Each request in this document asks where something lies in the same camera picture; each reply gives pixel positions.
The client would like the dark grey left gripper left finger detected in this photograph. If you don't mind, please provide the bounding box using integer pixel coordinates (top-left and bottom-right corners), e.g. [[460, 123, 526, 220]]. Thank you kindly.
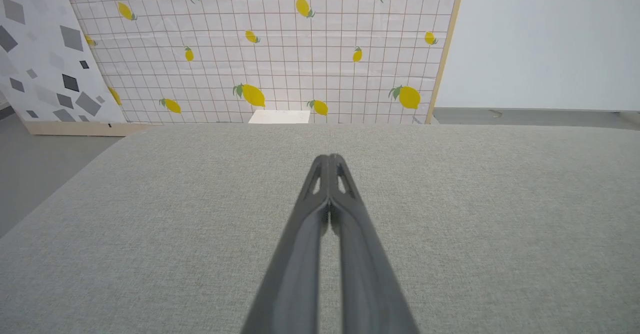
[[240, 154, 331, 334]]

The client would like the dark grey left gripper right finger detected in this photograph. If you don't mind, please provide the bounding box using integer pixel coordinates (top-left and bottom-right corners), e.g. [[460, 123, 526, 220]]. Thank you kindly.
[[327, 153, 421, 334]]

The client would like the white box table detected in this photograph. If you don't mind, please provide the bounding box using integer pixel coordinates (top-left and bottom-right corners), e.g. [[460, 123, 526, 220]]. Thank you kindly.
[[248, 109, 312, 125]]

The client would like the lemon print grid panel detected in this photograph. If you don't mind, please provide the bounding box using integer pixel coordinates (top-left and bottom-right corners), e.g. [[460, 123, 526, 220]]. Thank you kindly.
[[22, 0, 469, 137]]

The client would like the grey terrazzo print panel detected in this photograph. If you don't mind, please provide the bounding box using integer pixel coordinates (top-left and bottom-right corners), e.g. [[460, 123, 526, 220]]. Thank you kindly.
[[0, 0, 128, 124]]

